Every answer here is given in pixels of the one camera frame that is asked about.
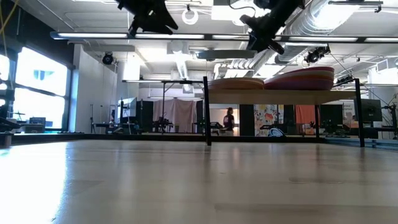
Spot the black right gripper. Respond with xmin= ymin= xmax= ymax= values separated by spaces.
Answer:
xmin=239 ymin=0 xmax=305 ymax=55

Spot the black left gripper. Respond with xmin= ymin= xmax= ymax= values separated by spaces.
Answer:
xmin=116 ymin=0 xmax=178 ymax=37

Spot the coral plate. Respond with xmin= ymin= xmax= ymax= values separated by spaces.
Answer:
xmin=264 ymin=76 xmax=335 ymax=85

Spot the terracotta plate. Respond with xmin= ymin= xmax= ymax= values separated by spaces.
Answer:
xmin=207 ymin=80 xmax=265 ymax=91

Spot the purple plate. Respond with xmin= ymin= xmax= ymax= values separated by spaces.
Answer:
xmin=263 ymin=79 xmax=335 ymax=91

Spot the beige plate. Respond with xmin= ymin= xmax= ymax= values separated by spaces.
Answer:
xmin=269 ymin=70 xmax=335 ymax=81

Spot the wooden shelf with black legs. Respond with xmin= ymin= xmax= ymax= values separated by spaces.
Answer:
xmin=201 ymin=76 xmax=365 ymax=149

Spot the long ceiling light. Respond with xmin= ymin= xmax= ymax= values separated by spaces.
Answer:
xmin=49 ymin=30 xmax=398 ymax=44

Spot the floral poster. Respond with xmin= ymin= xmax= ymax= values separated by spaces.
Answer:
xmin=254 ymin=105 xmax=284 ymax=137

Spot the orange cloth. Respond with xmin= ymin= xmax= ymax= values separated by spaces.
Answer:
xmin=295 ymin=105 xmax=321 ymax=125

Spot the grey background monitor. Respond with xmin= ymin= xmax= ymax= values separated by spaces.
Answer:
xmin=118 ymin=96 xmax=137 ymax=118

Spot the person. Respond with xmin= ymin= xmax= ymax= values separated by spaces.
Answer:
xmin=222 ymin=106 xmax=236 ymax=137

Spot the beige curtain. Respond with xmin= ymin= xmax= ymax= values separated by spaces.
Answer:
xmin=152 ymin=98 xmax=197 ymax=133

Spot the black background monitor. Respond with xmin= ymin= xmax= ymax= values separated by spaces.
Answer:
xmin=354 ymin=98 xmax=383 ymax=123

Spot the white hanging ring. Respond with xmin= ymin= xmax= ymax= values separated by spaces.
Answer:
xmin=182 ymin=6 xmax=200 ymax=26

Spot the black metal background frame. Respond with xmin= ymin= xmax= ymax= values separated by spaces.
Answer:
xmin=123 ymin=79 xmax=205 ymax=134

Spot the yellow cable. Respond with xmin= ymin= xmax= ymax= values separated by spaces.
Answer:
xmin=0 ymin=0 xmax=19 ymax=47

